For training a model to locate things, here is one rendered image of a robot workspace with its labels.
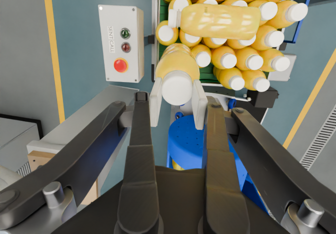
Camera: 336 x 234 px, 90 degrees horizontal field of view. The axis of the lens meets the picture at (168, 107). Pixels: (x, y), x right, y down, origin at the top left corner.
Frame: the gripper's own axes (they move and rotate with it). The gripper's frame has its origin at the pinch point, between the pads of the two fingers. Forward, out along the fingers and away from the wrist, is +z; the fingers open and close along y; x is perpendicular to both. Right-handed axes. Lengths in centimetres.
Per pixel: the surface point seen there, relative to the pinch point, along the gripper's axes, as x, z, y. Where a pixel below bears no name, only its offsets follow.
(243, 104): -51, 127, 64
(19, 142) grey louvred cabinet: -96, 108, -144
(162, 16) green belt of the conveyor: 11, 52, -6
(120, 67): -3.4, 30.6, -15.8
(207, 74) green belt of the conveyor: -9, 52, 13
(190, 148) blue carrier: -24.0, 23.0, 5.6
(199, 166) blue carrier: -26.9, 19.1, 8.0
